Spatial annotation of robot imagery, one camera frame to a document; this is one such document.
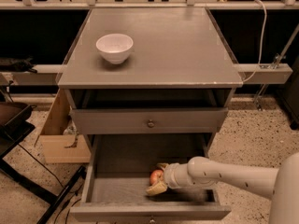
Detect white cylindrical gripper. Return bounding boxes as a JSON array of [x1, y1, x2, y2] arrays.
[[146, 162, 194, 196]]

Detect red apple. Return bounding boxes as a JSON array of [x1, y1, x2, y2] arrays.
[[149, 170, 164, 185]]

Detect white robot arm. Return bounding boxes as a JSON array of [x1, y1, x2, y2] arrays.
[[147, 153, 299, 224]]

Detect open grey middle drawer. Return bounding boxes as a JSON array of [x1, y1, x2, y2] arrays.
[[71, 133, 231, 223]]

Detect round metal drawer knob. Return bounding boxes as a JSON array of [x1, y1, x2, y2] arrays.
[[147, 119, 155, 128]]

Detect closed grey top drawer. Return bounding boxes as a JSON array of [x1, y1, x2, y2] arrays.
[[71, 108, 228, 134]]

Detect grey wooden cabinet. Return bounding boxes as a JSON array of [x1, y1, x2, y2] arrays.
[[56, 7, 244, 142]]

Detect cardboard box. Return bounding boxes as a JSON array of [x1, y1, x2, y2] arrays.
[[38, 90, 91, 163]]

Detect white ceramic bowl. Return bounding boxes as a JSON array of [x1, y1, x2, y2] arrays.
[[95, 34, 134, 64]]

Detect black metal stand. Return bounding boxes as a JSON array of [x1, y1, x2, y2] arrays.
[[0, 103, 83, 224]]

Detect black floor cable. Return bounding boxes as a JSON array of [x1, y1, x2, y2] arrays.
[[18, 143, 82, 224]]

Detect white cable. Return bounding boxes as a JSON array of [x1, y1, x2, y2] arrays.
[[242, 0, 268, 83]]

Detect grey metal rail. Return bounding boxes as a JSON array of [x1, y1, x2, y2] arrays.
[[0, 63, 292, 86]]

